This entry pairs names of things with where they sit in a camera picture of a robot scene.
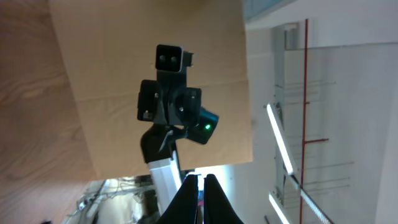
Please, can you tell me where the ceiling light strip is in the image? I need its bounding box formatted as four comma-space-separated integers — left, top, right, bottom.
269, 192, 293, 224
266, 103, 297, 175

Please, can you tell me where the red pipe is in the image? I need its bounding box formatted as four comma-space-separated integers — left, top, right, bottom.
298, 17, 330, 224

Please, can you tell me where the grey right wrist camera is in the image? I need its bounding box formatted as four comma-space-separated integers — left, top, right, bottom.
155, 44, 193, 73

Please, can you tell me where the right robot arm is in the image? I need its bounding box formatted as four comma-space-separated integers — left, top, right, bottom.
137, 70, 220, 213

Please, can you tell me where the large cardboard panel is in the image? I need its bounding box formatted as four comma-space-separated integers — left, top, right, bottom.
49, 0, 253, 179

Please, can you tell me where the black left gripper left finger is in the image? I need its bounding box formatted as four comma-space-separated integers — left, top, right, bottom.
156, 175, 198, 224

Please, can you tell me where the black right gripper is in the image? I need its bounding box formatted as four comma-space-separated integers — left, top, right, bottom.
137, 71, 201, 126

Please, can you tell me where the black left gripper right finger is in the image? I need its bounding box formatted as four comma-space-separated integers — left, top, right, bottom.
204, 174, 243, 224

